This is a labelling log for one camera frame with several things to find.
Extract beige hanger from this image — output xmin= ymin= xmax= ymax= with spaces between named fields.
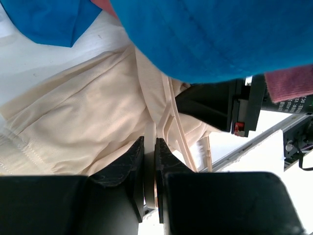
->
xmin=139 ymin=73 xmax=216 ymax=209

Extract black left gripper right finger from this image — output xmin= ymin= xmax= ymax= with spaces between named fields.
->
xmin=155 ymin=138 xmax=305 ymax=235

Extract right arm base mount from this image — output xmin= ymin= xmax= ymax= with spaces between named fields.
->
xmin=283 ymin=116 xmax=313 ymax=171

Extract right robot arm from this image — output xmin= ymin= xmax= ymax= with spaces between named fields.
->
xmin=176 ymin=75 xmax=313 ymax=137

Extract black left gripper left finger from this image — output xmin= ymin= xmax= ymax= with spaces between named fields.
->
xmin=0 ymin=137 xmax=144 ymax=235

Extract blue t-shirt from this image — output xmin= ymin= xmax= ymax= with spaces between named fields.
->
xmin=1 ymin=0 xmax=313 ymax=83

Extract beige trousers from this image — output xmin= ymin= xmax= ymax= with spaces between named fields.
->
xmin=0 ymin=45 xmax=216 ymax=176

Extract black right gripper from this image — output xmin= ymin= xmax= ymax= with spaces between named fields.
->
xmin=176 ymin=75 xmax=266 ymax=137

